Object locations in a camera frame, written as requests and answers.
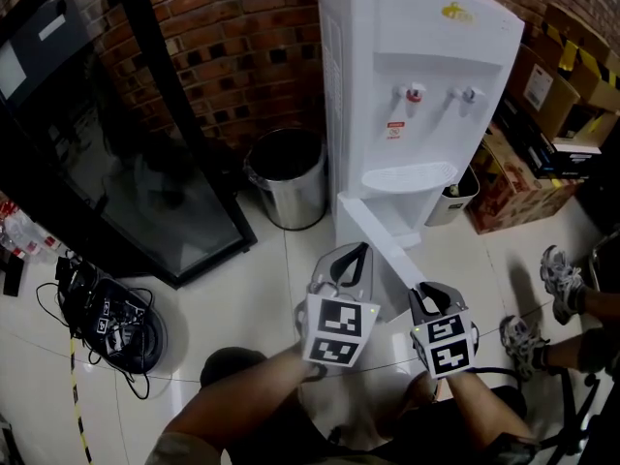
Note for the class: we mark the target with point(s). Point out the person's right forearm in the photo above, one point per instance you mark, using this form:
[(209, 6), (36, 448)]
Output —
[(484, 405)]

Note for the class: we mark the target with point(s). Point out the person's left forearm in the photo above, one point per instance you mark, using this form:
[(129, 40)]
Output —
[(242, 395)]

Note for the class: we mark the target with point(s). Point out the black power brick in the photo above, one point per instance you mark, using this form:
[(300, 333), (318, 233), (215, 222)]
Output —
[(68, 269)]

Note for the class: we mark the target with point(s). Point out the clear bag of plastic bottles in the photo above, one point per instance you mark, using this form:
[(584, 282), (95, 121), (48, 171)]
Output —
[(26, 233)]

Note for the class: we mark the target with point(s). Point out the black glass door fridge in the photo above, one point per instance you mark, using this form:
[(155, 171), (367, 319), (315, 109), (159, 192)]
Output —
[(121, 153)]

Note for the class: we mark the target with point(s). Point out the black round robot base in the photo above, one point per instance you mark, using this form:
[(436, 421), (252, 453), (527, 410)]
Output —
[(140, 337)]

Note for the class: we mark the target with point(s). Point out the brown box with white label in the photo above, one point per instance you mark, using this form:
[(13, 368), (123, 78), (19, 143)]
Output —
[(537, 85)]

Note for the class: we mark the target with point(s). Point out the black printed box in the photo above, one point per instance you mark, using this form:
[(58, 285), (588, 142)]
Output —
[(537, 155)]

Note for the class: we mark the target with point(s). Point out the flat black box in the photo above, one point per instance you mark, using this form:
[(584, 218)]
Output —
[(13, 278)]

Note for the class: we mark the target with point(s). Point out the person's black trousers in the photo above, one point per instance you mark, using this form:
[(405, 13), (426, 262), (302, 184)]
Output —
[(387, 446)]

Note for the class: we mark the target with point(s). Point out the yellow black striped tape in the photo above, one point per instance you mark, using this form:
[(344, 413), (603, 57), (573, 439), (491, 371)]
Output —
[(80, 405)]

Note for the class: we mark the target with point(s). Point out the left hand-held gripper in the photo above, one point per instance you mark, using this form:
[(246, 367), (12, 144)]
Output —
[(339, 325)]

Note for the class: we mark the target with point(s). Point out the steel trash can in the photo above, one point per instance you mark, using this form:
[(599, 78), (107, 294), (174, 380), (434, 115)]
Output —
[(290, 196)]

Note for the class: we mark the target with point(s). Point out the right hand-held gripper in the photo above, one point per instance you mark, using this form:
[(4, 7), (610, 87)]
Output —
[(448, 347)]

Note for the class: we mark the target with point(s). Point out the person's black shoe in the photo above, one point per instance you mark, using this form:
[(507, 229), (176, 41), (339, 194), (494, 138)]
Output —
[(232, 363)]

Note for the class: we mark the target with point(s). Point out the small white waste bin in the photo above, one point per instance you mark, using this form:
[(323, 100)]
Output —
[(448, 206)]

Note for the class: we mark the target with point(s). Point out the person's olive shirt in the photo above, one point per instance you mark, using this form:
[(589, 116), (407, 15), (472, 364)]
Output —
[(179, 451)]

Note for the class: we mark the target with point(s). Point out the cardboard box with striped tape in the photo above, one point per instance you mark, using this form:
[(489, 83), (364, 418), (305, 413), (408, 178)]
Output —
[(581, 46)]

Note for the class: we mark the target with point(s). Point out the white water dispenser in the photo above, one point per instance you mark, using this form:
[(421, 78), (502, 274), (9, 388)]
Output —
[(426, 66)]

